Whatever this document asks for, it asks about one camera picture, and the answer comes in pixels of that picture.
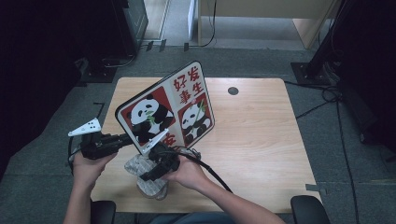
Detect black chair armrest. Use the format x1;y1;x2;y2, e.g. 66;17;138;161
290;195;331;224
90;200;117;224

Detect left hand-held gripper cable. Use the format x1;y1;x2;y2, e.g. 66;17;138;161
67;136;82;175

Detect light wooden cabinet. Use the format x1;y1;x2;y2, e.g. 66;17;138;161
197;0;340;50

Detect grey patterned cloth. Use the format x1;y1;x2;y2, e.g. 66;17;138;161
124;147;202;201

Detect person's right hand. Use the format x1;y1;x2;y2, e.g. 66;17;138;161
162;154;213;191

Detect right hand-held gripper cable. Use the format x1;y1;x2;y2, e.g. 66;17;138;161
174;148;233;194

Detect square panda picture board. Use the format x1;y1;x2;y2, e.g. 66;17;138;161
115;60;216;156

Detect black stand base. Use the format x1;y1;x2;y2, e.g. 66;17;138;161
79;57;119;83

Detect black metal stand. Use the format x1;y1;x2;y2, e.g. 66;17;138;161
290;0;353;87

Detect black hanging cable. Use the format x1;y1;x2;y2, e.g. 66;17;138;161
190;0;218;49

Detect person's left hand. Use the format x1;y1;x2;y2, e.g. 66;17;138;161
72;151;118;189

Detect dark computer tower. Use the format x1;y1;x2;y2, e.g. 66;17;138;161
111;0;149;54

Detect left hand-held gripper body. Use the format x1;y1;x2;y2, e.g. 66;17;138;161
67;117;125;161

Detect person's blue-grey trousers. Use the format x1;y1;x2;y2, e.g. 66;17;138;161
148;212;237;224

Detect hand-held gripper cable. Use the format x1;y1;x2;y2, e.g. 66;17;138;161
174;148;233;194
67;136;82;175

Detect grey floor tape piece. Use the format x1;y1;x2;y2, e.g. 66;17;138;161
305;183;328;196

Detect long black floor cable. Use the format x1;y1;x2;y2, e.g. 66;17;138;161
335;92;361;224

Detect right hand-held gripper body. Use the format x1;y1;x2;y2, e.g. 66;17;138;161
141;128;181;175

